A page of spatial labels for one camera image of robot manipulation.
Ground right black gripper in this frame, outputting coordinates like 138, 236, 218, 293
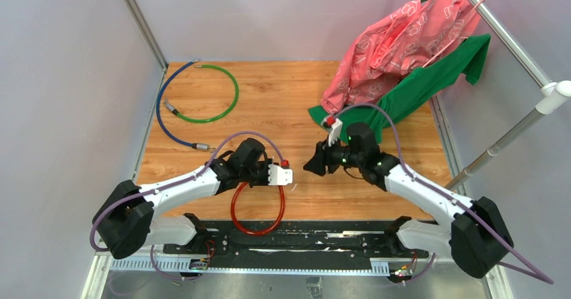
303, 133, 364, 177

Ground metal clothes rack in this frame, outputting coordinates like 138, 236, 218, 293
435, 0, 570, 190

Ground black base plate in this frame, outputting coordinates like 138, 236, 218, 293
156, 220, 430, 275

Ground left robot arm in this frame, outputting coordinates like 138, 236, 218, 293
90, 138, 279, 259

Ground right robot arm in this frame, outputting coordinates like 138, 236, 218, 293
303, 117, 514, 278

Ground pink patterned garment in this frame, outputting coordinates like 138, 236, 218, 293
321, 0, 481, 113

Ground green cable lock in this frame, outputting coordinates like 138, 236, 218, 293
161, 64, 240, 124

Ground red cable lock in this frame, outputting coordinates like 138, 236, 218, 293
230, 182, 286, 236

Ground blue cable lock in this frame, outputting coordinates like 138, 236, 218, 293
155, 59, 213, 153

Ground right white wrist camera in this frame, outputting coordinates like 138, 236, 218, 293
322, 116, 343, 147

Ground pink clothes hanger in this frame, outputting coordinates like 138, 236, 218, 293
422, 0, 485, 68

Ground green t-shirt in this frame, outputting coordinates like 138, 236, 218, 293
308, 34, 491, 143

